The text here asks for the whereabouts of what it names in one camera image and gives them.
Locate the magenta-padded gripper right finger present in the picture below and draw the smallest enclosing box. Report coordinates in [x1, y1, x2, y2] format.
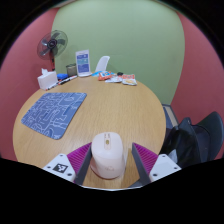
[131, 142, 183, 186]

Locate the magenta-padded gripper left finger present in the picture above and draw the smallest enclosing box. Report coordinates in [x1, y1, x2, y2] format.
[42, 142, 93, 186]

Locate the white computer mouse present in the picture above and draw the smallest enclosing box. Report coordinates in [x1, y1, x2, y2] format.
[89, 131, 127, 180]

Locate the blue patterned mouse pad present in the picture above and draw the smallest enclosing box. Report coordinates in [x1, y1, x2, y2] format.
[20, 91, 88, 140]

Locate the black office chair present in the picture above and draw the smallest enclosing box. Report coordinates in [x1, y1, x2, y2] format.
[186, 111, 224, 161]

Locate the red-capped whiteboard marker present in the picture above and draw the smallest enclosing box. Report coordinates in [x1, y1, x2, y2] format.
[45, 81, 61, 91]
[58, 75, 79, 85]

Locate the white and orange snack packet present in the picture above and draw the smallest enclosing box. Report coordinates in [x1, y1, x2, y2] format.
[121, 73, 138, 87]

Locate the blue whiteboard eraser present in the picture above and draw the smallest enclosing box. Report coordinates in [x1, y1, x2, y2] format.
[56, 73, 69, 81]

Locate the white tissue box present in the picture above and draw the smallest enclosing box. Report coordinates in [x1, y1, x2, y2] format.
[37, 67, 59, 91]

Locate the dark mesh pen cup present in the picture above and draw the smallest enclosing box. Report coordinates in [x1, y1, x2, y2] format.
[65, 63, 78, 78]

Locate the white and blue sign stand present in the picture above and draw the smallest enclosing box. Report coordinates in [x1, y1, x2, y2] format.
[75, 49, 93, 78]

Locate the white plastic chair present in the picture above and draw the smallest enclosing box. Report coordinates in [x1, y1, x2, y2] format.
[94, 55, 111, 73]

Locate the black standing fan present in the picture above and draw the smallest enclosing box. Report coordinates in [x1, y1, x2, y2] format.
[36, 29, 69, 72]

